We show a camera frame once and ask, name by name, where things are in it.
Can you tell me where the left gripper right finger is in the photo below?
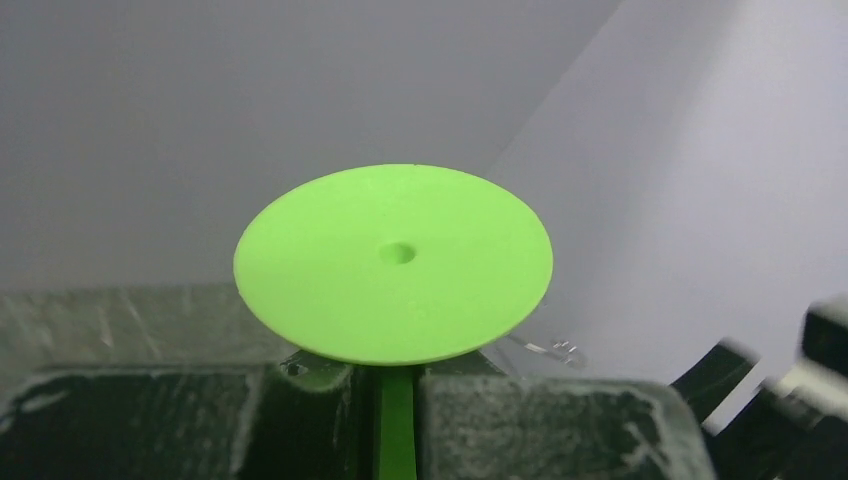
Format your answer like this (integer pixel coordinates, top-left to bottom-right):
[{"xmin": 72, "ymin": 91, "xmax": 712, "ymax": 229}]
[{"xmin": 416, "ymin": 360, "xmax": 717, "ymax": 479}]

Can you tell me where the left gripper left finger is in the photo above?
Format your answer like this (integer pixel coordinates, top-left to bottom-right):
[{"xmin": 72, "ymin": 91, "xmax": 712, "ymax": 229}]
[{"xmin": 1, "ymin": 353, "xmax": 371, "ymax": 479}]

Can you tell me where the green plastic wine glass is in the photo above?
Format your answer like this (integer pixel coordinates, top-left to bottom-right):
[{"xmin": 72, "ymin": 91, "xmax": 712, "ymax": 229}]
[{"xmin": 233, "ymin": 164, "xmax": 553, "ymax": 479}]

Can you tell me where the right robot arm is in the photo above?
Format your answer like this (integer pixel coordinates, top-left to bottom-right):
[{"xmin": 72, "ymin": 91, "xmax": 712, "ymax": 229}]
[{"xmin": 702, "ymin": 294, "xmax": 847, "ymax": 480}]

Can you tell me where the chrome wine glass rack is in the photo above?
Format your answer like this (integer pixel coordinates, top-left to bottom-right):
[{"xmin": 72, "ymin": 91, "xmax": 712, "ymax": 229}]
[{"xmin": 506, "ymin": 333, "xmax": 587, "ymax": 370}]

